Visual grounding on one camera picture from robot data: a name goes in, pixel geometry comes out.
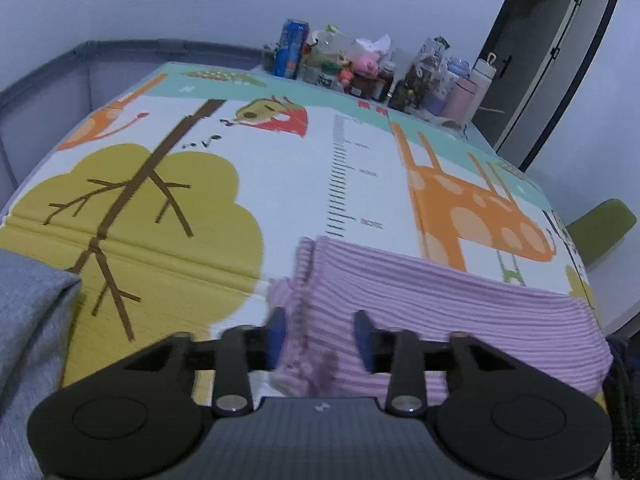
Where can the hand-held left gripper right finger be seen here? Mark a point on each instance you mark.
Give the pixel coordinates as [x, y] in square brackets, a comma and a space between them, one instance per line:
[364, 342]

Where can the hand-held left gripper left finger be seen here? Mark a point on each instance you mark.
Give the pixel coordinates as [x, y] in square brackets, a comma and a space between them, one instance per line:
[276, 332]

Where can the purple striped long-sleeve shirt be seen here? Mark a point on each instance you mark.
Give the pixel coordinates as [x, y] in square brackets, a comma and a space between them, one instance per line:
[450, 305]

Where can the cartoon printed play mat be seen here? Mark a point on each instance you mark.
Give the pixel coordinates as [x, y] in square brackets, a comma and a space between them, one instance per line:
[300, 170]

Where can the grey cloth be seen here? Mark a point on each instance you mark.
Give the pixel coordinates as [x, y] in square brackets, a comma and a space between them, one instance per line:
[30, 350]

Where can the dark glass bottle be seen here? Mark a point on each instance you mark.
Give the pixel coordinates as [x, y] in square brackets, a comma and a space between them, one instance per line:
[397, 96]

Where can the dark brown spread jar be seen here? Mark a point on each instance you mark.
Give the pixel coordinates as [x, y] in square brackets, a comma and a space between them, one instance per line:
[363, 86]

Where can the pink tumbler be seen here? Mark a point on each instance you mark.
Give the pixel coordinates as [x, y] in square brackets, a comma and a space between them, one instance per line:
[460, 100]

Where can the small brown bottle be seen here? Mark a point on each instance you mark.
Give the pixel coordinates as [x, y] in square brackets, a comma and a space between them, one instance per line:
[386, 82]

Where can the green chair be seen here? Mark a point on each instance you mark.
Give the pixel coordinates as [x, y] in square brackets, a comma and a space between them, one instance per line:
[600, 230]

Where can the green lid jar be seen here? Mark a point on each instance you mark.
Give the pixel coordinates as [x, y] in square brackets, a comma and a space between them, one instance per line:
[330, 76]

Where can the dark cloth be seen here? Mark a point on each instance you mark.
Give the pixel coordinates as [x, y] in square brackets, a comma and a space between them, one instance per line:
[625, 410]

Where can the purple baby bottle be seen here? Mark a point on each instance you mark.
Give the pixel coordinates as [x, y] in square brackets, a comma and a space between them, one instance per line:
[447, 85]

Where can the pink pig toy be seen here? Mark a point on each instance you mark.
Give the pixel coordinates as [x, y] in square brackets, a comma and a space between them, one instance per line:
[366, 66]

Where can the clear snack bag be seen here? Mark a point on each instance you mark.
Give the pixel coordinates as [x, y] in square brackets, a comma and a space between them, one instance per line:
[425, 72]

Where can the blue drink carton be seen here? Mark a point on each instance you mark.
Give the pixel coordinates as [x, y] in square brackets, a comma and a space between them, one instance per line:
[290, 50]

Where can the white water bottle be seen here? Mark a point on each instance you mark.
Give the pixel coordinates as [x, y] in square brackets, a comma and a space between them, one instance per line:
[484, 72]

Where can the white tissue pack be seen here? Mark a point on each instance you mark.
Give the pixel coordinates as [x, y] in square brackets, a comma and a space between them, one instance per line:
[370, 46]

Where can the dark framed door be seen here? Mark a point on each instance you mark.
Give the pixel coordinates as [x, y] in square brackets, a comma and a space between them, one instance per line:
[550, 50]

